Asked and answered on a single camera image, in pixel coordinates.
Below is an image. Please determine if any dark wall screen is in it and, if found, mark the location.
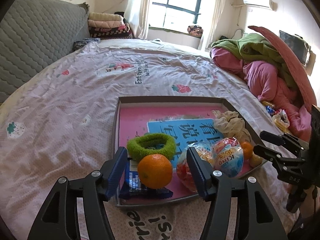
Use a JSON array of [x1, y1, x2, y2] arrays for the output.
[[279, 30, 312, 67]]

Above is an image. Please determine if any cream fabric scrunchie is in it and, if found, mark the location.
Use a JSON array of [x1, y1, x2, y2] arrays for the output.
[[213, 110, 252, 143]]

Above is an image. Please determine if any yellow snack bag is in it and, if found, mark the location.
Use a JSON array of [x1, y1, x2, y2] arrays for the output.
[[272, 109, 290, 132]]

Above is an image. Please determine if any dark patterned cloth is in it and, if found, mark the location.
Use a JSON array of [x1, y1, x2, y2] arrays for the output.
[[73, 38, 101, 52]]

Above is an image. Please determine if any white curtain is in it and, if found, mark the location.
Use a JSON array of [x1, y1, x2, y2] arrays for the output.
[[199, 0, 229, 52], [124, 0, 155, 40]]

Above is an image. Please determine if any dark framed window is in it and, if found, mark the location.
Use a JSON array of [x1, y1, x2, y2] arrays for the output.
[[151, 0, 207, 30]]

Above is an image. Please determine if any grey quilted headboard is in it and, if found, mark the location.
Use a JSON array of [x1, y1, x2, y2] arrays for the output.
[[0, 0, 90, 103]]

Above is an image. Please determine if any pink quilt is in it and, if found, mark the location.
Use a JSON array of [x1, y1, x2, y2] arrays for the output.
[[210, 47, 313, 142]]

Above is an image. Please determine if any green fuzzy scrunchie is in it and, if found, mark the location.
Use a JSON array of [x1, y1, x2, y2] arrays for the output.
[[127, 133, 175, 162]]

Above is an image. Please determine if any large orange mandarin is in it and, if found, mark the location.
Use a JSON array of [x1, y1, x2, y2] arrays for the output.
[[137, 154, 173, 189]]

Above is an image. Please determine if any pink quilted cushion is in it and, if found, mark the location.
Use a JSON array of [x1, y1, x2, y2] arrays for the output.
[[247, 25, 317, 105]]

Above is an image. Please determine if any patterned folded cloth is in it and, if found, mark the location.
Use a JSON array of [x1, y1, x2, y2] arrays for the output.
[[187, 25, 203, 36]]

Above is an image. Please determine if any grey shallow cardboard box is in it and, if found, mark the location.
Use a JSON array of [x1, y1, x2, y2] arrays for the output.
[[114, 96, 268, 207]]

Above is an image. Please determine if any blue snack packet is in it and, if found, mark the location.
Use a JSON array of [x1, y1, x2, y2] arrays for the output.
[[119, 159, 173, 200]]

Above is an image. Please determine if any blue toy egg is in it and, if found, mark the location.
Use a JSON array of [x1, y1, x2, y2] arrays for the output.
[[212, 137, 245, 178]]

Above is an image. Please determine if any stack of folded blankets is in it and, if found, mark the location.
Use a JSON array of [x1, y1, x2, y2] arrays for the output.
[[88, 12, 134, 40]]

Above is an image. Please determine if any pale yellow small fruit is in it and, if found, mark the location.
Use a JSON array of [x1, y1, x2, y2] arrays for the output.
[[249, 155, 262, 168]]

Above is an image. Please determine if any pink and blue book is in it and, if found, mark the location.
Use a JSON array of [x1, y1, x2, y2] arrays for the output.
[[119, 105, 250, 200]]

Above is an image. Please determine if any small orange mandarin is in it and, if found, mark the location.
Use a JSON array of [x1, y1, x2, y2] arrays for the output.
[[240, 141, 254, 160]]

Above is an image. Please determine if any white air conditioner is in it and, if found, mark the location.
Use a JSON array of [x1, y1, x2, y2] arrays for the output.
[[243, 0, 277, 11]]

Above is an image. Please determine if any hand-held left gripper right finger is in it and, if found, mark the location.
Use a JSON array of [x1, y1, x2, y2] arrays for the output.
[[186, 147, 288, 240]]

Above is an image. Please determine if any green blanket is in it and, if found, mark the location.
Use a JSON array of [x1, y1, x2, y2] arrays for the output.
[[211, 34, 299, 88]]

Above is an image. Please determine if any strawberry printed bed sheet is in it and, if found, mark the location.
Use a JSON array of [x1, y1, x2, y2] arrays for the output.
[[0, 39, 300, 240]]

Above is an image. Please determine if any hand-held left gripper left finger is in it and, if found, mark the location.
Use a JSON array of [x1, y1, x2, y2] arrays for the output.
[[27, 146, 128, 240]]

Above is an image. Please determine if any red toy egg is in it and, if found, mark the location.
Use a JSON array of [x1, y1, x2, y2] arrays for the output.
[[176, 141, 215, 193]]

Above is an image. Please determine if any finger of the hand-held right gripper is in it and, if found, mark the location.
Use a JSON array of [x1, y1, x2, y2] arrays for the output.
[[260, 130, 309, 151], [253, 145, 306, 171]]

